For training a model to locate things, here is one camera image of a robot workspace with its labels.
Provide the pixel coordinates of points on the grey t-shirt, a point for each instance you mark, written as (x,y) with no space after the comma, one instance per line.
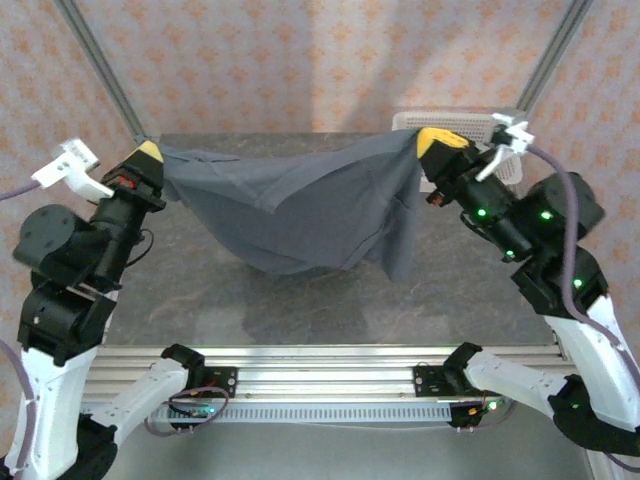
(300,220)

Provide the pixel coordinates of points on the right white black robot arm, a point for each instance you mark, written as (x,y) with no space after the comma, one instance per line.
(595,360)

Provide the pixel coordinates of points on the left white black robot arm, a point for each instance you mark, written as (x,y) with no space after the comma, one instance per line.
(55,400)

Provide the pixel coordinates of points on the white perforated plastic basket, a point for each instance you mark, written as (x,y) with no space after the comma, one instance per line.
(450,120)

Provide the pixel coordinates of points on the aluminium frame post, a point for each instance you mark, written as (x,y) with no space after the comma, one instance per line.
(555,55)
(100,65)

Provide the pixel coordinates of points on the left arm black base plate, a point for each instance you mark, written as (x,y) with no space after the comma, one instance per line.
(225,382)

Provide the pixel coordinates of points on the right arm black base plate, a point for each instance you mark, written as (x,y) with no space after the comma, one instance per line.
(430,382)

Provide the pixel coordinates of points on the narrow aluminium rail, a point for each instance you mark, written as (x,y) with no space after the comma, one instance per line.
(325,352)

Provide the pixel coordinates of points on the wide aluminium rail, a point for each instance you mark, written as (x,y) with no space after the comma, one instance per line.
(325,380)

